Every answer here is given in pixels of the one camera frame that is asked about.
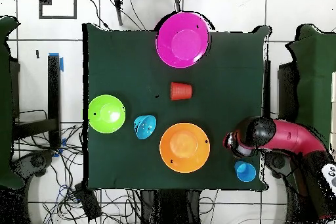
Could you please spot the orange plastic bowl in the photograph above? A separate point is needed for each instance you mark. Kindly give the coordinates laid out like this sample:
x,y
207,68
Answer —
x,y
183,145

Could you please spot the red-orange plastic cup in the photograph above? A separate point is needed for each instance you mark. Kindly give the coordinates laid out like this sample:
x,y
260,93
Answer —
x,y
181,91

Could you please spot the small cyan plastic bowl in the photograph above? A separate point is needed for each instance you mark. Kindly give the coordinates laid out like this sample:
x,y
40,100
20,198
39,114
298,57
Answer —
x,y
145,127

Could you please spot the magenta pink plastic bowl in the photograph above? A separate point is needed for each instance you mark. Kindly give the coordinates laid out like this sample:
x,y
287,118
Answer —
x,y
168,48

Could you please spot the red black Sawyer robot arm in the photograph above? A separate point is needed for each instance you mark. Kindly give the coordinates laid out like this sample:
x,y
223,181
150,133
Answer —
x,y
294,137

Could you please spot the white boxes stack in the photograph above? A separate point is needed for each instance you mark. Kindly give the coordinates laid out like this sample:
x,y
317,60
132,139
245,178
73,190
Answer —
x,y
333,87

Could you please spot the light blue plastic cup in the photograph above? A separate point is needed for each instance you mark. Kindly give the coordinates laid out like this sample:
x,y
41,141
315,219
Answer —
x,y
246,172

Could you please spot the green cloth covered side table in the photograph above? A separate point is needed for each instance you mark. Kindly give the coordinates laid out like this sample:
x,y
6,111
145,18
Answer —
x,y
5,103
315,50

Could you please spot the lime green plastic bowl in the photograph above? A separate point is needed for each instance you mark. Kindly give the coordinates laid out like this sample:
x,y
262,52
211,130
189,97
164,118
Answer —
x,y
97,119

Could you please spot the dark green tablecloth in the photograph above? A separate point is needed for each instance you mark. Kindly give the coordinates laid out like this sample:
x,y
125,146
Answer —
x,y
118,63

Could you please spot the black power brick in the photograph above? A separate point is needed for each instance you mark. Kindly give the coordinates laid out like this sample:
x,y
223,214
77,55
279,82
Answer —
x,y
88,203

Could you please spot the blue tape strip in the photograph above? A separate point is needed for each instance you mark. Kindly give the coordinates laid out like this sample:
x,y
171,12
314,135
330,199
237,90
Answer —
x,y
62,63

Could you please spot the gray pedestal foot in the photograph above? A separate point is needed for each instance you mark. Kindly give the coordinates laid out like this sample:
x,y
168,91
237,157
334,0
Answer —
x,y
278,163
36,161

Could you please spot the black metal table frame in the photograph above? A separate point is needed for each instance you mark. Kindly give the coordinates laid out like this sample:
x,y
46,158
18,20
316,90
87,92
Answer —
x,y
267,90
54,90

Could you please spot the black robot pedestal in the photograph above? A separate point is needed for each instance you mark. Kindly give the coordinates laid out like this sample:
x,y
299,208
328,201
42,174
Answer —
x,y
170,208

